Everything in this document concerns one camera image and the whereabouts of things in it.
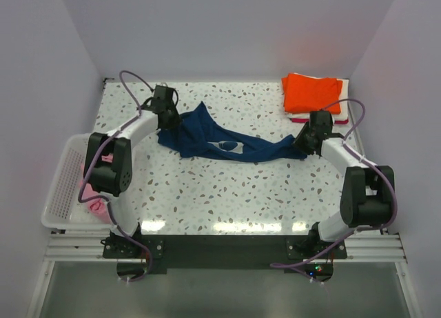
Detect navy blue printed t-shirt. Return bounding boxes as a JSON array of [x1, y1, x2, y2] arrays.
[[158, 103, 307, 163]]

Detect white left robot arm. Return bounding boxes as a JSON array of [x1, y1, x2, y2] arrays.
[[78, 85, 181, 257]]

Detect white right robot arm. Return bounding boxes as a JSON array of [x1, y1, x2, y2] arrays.
[[294, 110, 397, 258]]

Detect folded magenta t-shirt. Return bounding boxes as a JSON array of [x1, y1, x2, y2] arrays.
[[290, 118, 349, 125]]

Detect folded white t-shirt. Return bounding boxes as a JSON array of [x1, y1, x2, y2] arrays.
[[286, 79, 349, 120]]

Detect folded orange t-shirt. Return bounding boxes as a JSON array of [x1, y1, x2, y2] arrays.
[[281, 73, 343, 115]]

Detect pink t-shirt in basket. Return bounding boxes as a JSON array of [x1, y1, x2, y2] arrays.
[[79, 154, 114, 224]]

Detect white plastic laundry basket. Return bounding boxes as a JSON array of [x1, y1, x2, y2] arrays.
[[41, 134, 110, 231]]

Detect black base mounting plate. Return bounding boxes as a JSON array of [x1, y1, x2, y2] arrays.
[[101, 233, 331, 276]]

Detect aluminium frame rail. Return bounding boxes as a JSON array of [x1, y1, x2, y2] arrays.
[[43, 231, 407, 263]]

